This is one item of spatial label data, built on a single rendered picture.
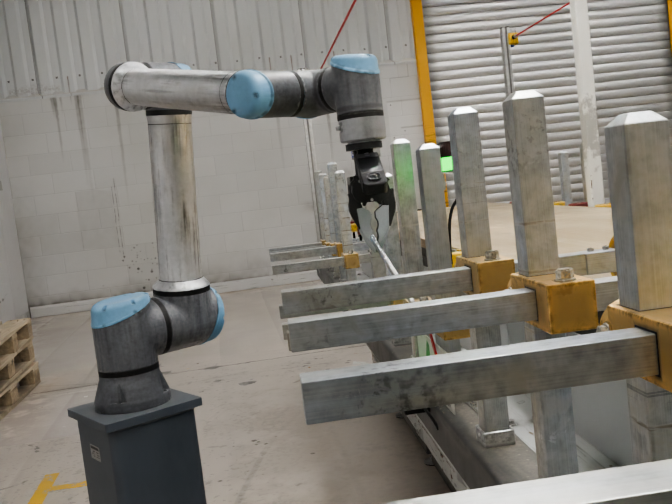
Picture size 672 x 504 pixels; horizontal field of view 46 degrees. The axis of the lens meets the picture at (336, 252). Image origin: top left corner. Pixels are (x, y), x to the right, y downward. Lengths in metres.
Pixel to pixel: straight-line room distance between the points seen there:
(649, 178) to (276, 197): 8.72
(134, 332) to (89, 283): 7.42
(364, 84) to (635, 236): 0.95
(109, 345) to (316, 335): 1.27
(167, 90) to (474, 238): 0.87
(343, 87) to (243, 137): 7.79
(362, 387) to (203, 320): 1.58
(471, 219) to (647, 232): 0.50
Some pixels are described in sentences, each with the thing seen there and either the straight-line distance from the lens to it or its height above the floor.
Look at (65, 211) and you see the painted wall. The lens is 9.42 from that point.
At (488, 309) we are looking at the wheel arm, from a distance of 0.83.
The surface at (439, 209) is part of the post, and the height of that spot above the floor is 1.03.
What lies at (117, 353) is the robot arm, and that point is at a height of 0.75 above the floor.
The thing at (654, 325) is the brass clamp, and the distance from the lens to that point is 0.61.
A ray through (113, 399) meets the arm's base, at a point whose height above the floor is 0.64.
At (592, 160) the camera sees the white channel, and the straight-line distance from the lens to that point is 3.16.
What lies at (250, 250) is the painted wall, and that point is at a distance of 9.30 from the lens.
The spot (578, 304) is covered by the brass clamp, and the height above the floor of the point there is 0.95.
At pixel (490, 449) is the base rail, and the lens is 1.17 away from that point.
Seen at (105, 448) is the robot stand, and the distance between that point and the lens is 2.04.
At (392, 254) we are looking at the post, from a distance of 1.86.
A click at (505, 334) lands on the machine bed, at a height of 0.73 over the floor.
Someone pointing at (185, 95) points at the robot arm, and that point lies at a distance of 1.71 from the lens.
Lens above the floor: 1.09
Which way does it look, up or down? 5 degrees down
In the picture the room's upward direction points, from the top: 7 degrees counter-clockwise
